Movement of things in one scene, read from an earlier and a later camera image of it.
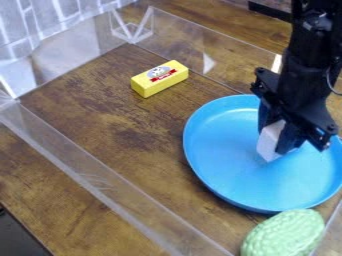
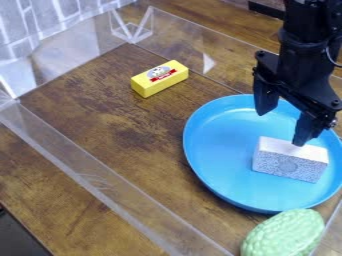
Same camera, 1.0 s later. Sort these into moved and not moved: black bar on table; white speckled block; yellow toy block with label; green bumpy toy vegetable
Moved: white speckled block
Not moved: yellow toy block with label; green bumpy toy vegetable; black bar on table
